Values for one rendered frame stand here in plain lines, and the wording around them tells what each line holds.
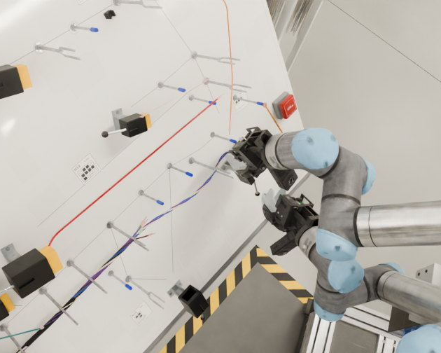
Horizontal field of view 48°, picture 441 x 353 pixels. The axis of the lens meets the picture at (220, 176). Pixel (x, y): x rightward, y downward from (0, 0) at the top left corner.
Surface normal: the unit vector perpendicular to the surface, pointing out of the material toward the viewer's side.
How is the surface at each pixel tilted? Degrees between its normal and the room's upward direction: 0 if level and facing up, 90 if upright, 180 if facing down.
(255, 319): 0
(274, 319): 0
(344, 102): 0
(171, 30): 52
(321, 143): 28
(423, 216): 46
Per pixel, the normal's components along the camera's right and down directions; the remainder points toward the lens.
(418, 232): -0.55, 0.29
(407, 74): 0.16, -0.40
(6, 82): 0.68, 0.27
